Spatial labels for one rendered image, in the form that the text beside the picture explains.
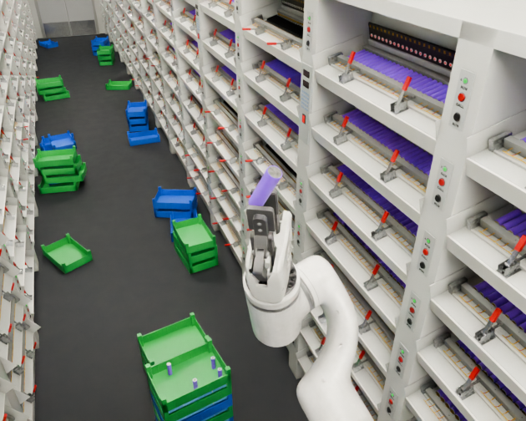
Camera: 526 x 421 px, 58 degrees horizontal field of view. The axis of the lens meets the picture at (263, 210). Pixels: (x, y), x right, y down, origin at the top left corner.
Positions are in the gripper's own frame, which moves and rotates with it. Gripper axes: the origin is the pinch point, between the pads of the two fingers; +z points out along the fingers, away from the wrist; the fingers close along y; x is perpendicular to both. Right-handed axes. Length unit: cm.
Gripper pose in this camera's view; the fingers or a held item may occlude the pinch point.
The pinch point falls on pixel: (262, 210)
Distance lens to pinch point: 56.7
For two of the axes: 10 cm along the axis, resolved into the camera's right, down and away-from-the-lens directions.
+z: -0.8, -6.2, -7.8
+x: -9.8, -0.9, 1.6
